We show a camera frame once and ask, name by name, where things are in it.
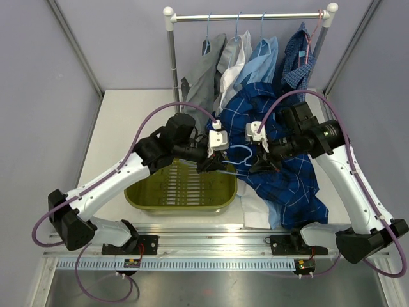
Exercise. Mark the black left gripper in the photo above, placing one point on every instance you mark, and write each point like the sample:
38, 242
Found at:
211, 164

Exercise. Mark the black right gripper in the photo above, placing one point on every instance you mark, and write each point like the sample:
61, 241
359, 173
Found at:
266, 161

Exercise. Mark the light blue hanger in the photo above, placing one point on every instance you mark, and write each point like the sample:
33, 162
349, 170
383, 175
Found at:
261, 25
240, 157
207, 40
236, 26

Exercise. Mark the dark blue plaid shirt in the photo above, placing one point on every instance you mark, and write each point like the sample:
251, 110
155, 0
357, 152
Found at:
287, 198

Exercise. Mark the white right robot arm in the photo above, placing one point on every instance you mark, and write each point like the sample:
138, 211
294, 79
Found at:
372, 227

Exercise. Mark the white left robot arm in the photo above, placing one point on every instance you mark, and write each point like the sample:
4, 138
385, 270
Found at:
73, 213

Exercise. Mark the grey shirt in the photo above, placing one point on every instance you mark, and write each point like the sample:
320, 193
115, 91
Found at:
201, 86

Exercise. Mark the light blue shirt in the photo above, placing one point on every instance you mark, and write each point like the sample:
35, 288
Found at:
261, 65

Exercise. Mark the blue small-check shirt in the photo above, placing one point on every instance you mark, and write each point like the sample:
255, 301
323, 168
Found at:
298, 61

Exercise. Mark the white shirt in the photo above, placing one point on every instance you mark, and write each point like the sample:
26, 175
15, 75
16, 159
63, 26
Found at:
233, 58

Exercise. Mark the pink hanger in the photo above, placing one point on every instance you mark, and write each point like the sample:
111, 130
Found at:
311, 35

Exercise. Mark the olive green plastic basket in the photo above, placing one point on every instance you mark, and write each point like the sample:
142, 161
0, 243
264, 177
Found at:
179, 190

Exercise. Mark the metal clothes rack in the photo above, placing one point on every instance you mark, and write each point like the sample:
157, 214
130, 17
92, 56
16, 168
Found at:
325, 18

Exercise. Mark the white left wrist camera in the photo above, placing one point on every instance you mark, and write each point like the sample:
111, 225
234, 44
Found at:
218, 140

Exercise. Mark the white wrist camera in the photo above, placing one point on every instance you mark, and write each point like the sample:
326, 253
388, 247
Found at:
218, 140
256, 133

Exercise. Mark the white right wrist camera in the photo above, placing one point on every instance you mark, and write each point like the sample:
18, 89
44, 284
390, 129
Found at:
256, 133

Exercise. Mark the aluminium mounting rail frame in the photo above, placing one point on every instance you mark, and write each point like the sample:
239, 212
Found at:
226, 241

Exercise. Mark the white slotted cable duct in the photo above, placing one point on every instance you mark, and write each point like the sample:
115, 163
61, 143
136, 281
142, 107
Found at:
177, 264

